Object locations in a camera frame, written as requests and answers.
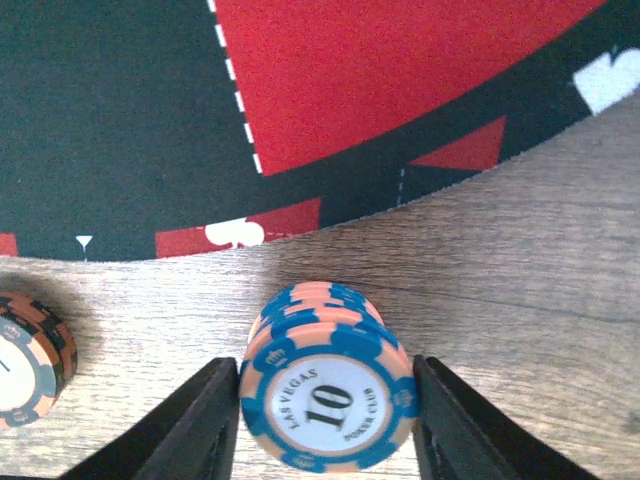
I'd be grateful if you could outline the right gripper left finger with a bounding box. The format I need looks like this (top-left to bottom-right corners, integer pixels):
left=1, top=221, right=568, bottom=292
left=62, top=358, right=239, bottom=480

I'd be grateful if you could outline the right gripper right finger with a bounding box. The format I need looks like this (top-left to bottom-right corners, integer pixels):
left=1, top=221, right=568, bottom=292
left=413, top=355, right=597, bottom=480

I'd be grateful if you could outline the blue white poker chip stack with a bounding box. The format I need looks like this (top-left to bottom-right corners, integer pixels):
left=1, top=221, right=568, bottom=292
left=239, top=281, right=418, bottom=474

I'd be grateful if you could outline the orange brown poker chip stack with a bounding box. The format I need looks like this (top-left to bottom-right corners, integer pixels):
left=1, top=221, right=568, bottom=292
left=1, top=291, right=78, bottom=429

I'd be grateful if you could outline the round red black poker mat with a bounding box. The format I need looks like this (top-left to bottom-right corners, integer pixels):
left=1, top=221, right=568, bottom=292
left=1, top=1, right=639, bottom=261

